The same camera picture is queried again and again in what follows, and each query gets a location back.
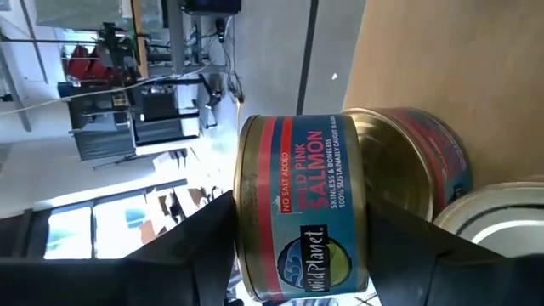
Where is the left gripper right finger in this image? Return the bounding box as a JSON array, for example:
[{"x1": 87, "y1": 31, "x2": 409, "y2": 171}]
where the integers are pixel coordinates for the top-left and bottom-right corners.
[{"x1": 367, "y1": 197, "x2": 544, "y2": 306}]

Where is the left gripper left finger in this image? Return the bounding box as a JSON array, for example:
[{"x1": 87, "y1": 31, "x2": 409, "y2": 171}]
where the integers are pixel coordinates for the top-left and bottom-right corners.
[{"x1": 0, "y1": 190, "x2": 237, "y2": 306}]

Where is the salmon can with pull tab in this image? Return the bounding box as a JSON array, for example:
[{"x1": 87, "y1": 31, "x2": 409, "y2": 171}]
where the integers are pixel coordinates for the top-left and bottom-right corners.
[
  {"x1": 233, "y1": 113, "x2": 369, "y2": 303},
  {"x1": 342, "y1": 106, "x2": 473, "y2": 222},
  {"x1": 433, "y1": 181, "x2": 544, "y2": 258}
]

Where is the wooden shelf board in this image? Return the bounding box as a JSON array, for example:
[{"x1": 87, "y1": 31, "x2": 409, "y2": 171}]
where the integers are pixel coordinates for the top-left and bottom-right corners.
[{"x1": 343, "y1": 0, "x2": 544, "y2": 188}]

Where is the black equipment bench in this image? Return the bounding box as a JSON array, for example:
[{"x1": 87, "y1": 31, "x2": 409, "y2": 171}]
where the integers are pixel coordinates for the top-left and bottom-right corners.
[{"x1": 57, "y1": 71, "x2": 222, "y2": 162}]

